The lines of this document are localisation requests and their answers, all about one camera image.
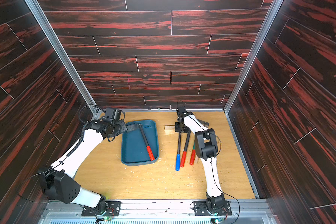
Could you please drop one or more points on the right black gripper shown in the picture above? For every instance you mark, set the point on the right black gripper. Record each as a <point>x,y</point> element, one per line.
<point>180,127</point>

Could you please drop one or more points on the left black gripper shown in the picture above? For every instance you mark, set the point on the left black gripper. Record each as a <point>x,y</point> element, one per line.
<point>122,122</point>

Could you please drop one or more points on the chrome hoe blue grip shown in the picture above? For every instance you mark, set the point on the chrome hoe blue grip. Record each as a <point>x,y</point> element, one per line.
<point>178,157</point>

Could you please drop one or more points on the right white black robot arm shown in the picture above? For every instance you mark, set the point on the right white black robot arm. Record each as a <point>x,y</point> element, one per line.
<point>206,148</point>

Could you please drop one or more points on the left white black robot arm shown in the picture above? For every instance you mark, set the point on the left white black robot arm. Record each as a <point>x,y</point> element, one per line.
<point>57,181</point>

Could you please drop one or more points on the teal plastic storage tray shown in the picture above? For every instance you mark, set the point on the teal plastic storage tray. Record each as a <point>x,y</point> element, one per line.
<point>133,148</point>

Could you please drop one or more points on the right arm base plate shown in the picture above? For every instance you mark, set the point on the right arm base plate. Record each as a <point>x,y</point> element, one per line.
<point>204,208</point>

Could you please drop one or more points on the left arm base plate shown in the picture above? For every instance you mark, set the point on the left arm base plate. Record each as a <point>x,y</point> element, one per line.
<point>103,209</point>

